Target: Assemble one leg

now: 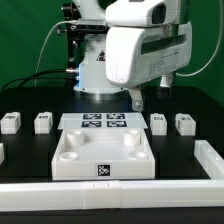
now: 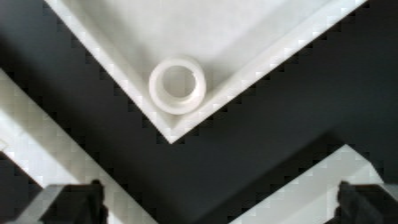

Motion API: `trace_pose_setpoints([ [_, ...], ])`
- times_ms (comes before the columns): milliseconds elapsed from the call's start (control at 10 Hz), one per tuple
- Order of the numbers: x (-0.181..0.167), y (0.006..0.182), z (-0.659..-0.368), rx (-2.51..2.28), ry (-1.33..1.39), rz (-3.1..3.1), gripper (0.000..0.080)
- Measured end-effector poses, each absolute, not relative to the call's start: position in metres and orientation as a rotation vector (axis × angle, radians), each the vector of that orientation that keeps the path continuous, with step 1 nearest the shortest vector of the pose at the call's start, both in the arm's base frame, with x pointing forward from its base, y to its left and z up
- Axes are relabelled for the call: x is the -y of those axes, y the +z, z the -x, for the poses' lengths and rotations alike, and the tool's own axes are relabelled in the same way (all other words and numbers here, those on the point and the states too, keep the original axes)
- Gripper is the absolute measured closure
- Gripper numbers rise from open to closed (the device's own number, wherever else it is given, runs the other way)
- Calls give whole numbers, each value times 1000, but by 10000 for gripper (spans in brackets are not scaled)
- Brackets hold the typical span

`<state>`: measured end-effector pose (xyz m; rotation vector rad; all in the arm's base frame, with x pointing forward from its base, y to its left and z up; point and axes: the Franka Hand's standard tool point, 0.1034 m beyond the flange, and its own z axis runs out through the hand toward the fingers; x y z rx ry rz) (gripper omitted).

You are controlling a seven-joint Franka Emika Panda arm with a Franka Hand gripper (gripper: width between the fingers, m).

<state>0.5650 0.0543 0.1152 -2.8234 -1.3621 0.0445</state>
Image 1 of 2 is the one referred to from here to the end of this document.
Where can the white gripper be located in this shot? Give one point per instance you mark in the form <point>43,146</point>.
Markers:
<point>137,55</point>

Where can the white square tabletop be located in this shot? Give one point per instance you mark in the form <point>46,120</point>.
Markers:
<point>99,154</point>

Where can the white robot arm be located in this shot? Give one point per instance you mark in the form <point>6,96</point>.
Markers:
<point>93,27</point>

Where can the white block left edge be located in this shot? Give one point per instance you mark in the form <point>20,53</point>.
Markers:
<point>2,157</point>

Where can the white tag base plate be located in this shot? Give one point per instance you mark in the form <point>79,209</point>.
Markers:
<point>101,120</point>

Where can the white right fence wall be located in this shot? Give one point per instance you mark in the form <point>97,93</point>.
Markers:
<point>209,159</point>

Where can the white fence wall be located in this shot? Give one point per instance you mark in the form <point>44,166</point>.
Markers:
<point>209,159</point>
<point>111,194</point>

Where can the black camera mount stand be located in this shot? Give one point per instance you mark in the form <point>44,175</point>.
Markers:
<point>70,12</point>

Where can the white front fence wall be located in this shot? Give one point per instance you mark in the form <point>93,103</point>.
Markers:
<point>111,194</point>

